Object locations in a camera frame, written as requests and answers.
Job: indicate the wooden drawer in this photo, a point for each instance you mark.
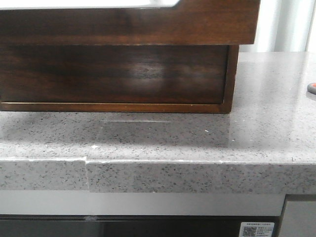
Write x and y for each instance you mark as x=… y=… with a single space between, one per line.
x=190 y=22
x=111 y=74

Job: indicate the orange grey handled scissors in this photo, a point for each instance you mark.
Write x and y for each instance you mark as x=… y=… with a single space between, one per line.
x=311 y=88

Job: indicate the dark wooden drawer cabinet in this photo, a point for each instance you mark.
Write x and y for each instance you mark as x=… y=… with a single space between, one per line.
x=230 y=79

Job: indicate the white QR code sticker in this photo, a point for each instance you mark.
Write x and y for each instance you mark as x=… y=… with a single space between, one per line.
x=256 y=229

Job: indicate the grey cabinet door panel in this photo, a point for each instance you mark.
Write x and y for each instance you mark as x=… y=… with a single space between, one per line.
x=299 y=219

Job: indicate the black oven door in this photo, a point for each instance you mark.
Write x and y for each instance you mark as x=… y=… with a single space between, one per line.
x=126 y=225

